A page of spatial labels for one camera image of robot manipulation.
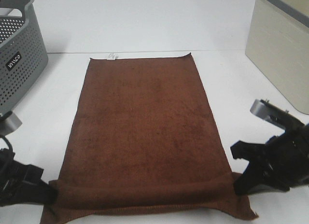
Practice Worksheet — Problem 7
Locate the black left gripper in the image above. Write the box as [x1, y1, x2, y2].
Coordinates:
[0, 149, 58, 206]

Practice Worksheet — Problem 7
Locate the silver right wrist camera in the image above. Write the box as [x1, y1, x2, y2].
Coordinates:
[250, 99, 305, 131]

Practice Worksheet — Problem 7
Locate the beige storage box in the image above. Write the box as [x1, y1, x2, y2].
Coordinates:
[245, 0, 309, 114]

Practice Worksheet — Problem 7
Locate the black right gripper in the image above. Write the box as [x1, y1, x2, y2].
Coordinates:
[230, 125, 309, 195]

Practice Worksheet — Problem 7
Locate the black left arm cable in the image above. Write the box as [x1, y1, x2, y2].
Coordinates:
[0, 134, 13, 152]

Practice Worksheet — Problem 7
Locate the white towel label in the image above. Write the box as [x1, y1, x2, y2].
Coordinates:
[106, 52, 118, 60]

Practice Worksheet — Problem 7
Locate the grey perforated plastic basket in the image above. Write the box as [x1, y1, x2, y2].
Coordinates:
[0, 0, 48, 117]

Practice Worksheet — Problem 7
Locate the brown towel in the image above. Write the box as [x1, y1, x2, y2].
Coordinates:
[41, 54, 257, 224]

